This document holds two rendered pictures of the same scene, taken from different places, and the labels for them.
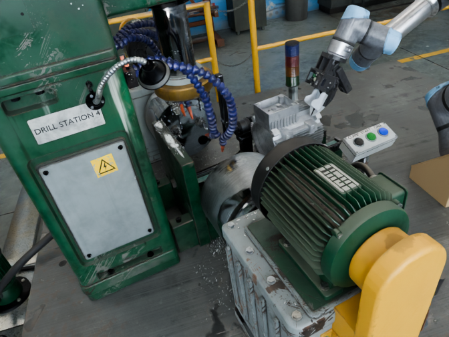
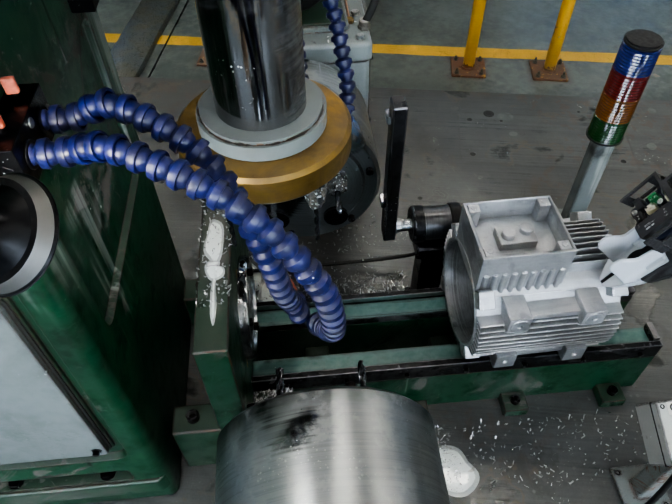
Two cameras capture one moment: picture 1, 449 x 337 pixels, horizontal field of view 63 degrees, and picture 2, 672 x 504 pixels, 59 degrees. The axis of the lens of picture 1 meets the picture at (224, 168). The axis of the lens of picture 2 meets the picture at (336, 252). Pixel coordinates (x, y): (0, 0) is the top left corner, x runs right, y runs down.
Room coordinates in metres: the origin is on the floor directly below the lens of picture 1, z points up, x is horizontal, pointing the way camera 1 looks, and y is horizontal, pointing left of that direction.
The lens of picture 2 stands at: (0.57, -0.12, 1.71)
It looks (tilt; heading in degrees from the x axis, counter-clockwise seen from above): 50 degrees down; 16
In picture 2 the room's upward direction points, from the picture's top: 1 degrees counter-clockwise
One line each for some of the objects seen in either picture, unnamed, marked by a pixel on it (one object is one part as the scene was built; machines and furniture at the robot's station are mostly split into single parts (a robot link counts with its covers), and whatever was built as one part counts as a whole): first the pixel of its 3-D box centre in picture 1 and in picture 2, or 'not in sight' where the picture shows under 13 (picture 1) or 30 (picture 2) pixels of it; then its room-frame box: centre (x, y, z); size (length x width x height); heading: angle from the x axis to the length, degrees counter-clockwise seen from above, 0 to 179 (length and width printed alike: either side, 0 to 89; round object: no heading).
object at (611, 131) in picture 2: (292, 79); (608, 125); (1.51, -0.36, 1.05); 0.06 x 0.06 x 0.04
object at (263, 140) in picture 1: (286, 132); (525, 284); (1.15, -0.25, 1.01); 0.20 x 0.19 x 0.19; 112
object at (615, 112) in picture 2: (292, 69); (617, 103); (1.51, -0.36, 1.10); 0.06 x 0.06 x 0.04
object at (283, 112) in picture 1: (276, 113); (512, 244); (1.13, -0.21, 1.11); 0.12 x 0.11 x 0.07; 112
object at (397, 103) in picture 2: (223, 107); (394, 175); (1.21, -0.03, 1.12); 0.04 x 0.03 x 0.26; 111
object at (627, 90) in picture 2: (292, 59); (627, 80); (1.51, -0.36, 1.14); 0.06 x 0.06 x 0.04
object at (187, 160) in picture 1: (171, 186); (209, 327); (0.98, 0.19, 0.97); 0.30 x 0.11 x 0.34; 21
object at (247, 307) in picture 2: not in sight; (249, 306); (1.01, 0.13, 1.02); 0.15 x 0.02 x 0.15; 21
